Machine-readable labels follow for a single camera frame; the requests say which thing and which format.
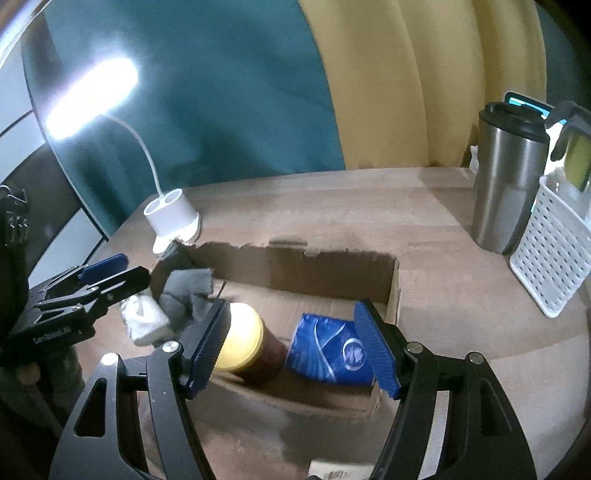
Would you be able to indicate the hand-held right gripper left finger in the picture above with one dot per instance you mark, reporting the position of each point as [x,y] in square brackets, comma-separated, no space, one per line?
[208,350]

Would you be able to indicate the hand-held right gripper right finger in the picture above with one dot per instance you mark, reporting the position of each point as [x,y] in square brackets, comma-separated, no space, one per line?
[376,348]

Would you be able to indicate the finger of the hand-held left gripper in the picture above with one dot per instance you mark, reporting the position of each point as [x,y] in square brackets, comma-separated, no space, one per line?
[117,284]
[104,266]

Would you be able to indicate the cardboard box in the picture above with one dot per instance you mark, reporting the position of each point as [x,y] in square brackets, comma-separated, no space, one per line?
[341,281]

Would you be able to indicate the white gooseneck desk lamp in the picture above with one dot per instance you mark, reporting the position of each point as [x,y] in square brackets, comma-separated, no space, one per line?
[168,214]

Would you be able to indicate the white perforated plastic basket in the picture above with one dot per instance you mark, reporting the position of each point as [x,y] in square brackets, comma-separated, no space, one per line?
[554,249]

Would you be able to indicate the black binder clips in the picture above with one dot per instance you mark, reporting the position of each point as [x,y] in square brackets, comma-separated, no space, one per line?
[11,217]

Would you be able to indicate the black and yellow brush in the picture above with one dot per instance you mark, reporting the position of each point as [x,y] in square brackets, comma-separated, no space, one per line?
[577,152]

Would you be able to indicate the grey cloth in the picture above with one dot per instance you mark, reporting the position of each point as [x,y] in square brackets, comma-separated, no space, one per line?
[184,295]

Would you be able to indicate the blue patterned packet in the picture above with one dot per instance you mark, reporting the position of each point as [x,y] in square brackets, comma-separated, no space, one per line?
[325,350]

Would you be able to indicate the stainless steel tumbler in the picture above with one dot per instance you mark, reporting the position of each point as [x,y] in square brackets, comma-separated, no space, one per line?
[505,184]

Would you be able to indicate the teal curtain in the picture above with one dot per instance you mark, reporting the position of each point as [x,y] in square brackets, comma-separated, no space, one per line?
[207,92]

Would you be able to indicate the yellow curtain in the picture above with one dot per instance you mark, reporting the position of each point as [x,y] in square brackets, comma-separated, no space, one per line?
[415,83]

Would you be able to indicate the white crumpled cloth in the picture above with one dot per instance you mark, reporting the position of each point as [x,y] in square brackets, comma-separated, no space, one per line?
[143,321]

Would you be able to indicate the yellow-lid brown jar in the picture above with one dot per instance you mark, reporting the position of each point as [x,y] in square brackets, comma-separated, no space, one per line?
[244,339]

